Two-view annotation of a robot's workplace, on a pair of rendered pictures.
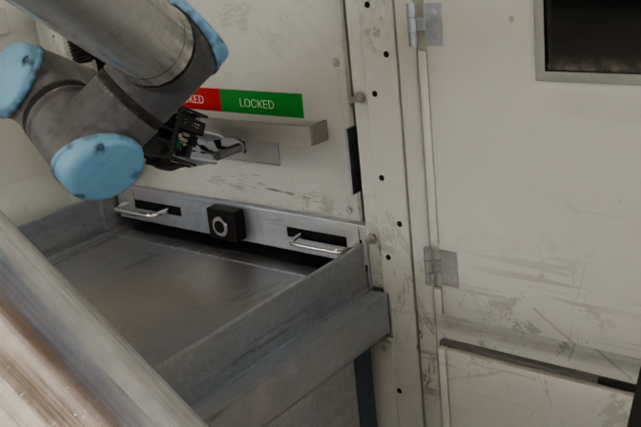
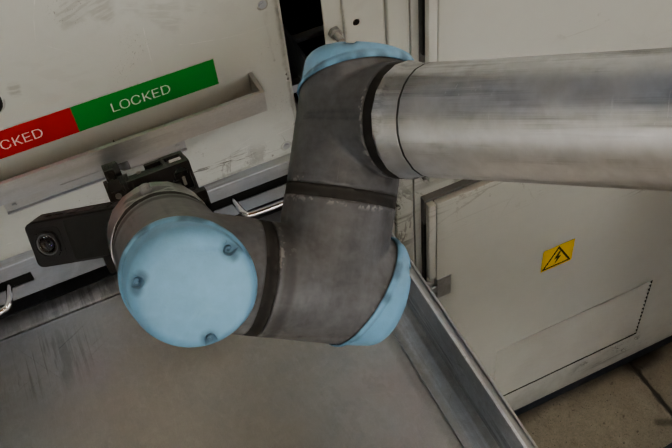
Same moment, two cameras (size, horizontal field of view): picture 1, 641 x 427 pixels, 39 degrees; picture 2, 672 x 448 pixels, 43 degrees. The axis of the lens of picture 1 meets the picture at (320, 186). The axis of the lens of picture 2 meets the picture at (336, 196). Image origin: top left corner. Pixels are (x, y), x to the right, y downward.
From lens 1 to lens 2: 1.01 m
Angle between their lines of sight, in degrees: 56
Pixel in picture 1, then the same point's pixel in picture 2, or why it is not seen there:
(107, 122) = (387, 241)
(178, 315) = (258, 365)
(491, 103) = not seen: outside the picture
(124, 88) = (388, 190)
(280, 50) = (175, 20)
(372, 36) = not seen: outside the picture
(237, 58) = (100, 57)
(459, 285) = not seen: hidden behind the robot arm
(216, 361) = (457, 361)
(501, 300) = not seen: hidden behind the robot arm
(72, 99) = (317, 249)
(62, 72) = (245, 228)
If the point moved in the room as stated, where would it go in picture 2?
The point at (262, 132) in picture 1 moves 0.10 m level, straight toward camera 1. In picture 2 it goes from (194, 126) to (276, 145)
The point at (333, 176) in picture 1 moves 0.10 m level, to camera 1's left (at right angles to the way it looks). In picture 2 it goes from (263, 124) to (220, 180)
